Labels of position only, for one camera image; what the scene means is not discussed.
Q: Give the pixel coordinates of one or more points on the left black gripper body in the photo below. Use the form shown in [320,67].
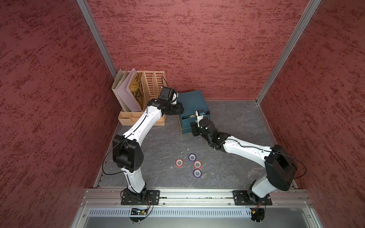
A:
[174,109]

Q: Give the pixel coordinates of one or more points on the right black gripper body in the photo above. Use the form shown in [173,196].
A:
[197,131]

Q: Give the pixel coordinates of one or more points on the teal three-drawer cabinet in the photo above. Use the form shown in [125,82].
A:
[191,102]

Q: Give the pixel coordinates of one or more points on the purple tape roll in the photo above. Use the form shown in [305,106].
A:
[197,173]
[192,157]

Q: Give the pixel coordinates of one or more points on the red tape roll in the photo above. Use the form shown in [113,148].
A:
[179,163]
[197,164]

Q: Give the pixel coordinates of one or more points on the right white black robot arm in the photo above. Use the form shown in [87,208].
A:
[280,167]

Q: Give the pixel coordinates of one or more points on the beige plastic file organizer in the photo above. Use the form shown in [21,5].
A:
[152,82]

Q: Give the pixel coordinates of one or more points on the yellow illustrated book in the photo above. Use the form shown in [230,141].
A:
[136,90]

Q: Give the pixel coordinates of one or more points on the lilac folder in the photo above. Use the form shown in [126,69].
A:
[125,93]

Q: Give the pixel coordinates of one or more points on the beige cardboard folder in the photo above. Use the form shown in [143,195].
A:
[120,77]

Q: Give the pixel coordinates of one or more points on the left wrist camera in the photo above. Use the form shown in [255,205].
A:
[175,96]

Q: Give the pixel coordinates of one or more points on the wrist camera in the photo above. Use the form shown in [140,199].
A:
[175,96]
[200,114]

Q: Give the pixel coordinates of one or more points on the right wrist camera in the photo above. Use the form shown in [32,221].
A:
[200,114]

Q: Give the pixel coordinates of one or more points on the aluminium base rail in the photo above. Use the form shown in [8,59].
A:
[185,197]

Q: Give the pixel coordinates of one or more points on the white perforated cable duct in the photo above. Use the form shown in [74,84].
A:
[171,213]

